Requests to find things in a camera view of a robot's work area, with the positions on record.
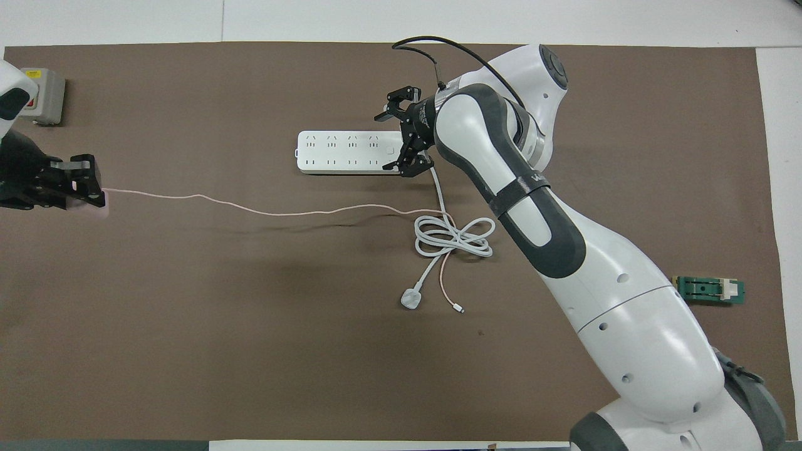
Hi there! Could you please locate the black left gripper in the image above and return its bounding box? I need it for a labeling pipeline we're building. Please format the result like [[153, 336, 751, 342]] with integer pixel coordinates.
[[0, 130, 106, 211]]

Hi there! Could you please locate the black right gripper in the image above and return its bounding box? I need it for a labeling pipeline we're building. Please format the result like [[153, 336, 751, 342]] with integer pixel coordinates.
[[375, 86, 439, 179]]

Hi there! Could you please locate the pink charger plug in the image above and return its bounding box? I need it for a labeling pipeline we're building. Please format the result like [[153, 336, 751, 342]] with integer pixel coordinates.
[[68, 182, 111, 219]]

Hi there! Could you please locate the white power strip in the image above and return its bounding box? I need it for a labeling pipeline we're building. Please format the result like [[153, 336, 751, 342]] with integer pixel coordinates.
[[296, 130, 408, 175]]

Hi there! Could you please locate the pink charging cable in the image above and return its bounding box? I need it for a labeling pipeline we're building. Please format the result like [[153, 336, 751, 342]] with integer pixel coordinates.
[[103, 188, 466, 313]]

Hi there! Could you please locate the brown table mat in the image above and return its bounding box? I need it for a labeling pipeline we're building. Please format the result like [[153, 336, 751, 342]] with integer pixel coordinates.
[[0, 42, 798, 442]]

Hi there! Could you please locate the green circuit board module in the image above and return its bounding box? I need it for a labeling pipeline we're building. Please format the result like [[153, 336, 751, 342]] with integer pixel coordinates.
[[674, 276, 746, 306]]

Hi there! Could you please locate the white power strip cord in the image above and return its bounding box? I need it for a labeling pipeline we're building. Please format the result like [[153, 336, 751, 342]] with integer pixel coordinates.
[[401, 164, 496, 310]]

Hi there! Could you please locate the grey on-off switch box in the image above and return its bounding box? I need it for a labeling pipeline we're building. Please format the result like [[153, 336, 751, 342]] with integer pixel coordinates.
[[18, 68, 66, 126]]

